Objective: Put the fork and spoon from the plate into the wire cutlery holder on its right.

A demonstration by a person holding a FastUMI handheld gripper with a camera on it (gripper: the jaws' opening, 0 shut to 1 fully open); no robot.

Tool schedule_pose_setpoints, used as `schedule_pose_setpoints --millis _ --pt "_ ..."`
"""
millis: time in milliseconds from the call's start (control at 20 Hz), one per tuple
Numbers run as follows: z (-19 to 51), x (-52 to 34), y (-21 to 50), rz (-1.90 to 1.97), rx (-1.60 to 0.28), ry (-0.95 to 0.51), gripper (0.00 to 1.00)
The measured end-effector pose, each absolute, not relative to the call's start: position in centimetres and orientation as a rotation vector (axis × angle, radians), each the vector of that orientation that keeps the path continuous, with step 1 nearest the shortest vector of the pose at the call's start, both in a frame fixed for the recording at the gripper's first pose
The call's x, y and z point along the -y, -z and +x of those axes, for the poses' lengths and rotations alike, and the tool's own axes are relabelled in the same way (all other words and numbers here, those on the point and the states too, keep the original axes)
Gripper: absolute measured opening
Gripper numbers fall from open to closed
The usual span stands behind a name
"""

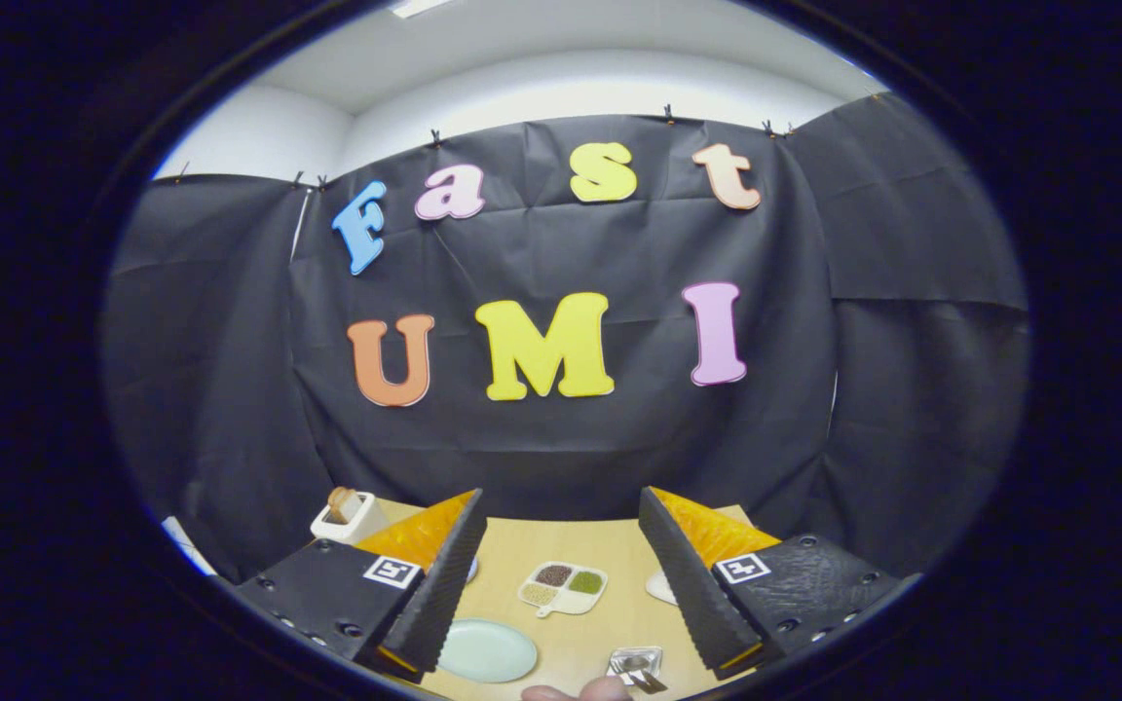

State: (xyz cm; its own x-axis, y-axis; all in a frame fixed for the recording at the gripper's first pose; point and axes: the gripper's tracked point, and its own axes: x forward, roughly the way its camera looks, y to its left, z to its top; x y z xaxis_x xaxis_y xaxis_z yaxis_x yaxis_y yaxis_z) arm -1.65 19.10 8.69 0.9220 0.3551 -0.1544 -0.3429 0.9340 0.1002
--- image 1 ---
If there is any white divided tray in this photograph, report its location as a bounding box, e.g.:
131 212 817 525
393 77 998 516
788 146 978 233
518 562 609 619

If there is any metal wire basket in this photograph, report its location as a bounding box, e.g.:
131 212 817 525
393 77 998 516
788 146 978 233
607 646 664 694

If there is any pale green plate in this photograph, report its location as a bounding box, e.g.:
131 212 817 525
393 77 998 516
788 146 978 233
437 619 539 683

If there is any white toaster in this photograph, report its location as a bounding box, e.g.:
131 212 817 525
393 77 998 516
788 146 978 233
311 487 389 546

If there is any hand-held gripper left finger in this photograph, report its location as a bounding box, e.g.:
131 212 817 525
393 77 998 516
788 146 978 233
230 489 487 683

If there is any white board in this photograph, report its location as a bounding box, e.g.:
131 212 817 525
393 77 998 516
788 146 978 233
164 516 218 577

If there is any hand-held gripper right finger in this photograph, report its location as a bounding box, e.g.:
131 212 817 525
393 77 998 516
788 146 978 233
639 486 917 683

